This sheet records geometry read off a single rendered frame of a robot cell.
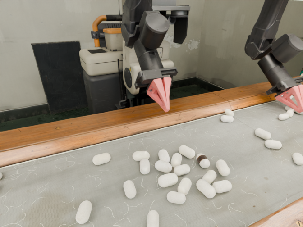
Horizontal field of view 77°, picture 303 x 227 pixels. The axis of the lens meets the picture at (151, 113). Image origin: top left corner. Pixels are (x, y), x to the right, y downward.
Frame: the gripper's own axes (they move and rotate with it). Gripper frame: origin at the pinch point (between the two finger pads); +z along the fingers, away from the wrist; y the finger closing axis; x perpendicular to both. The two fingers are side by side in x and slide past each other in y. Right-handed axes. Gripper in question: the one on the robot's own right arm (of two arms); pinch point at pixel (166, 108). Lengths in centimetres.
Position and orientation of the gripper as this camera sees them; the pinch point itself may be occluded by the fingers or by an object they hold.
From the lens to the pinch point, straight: 46.4
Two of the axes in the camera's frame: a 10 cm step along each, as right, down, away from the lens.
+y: 9.2, -1.8, 3.5
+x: -2.6, 3.8, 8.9
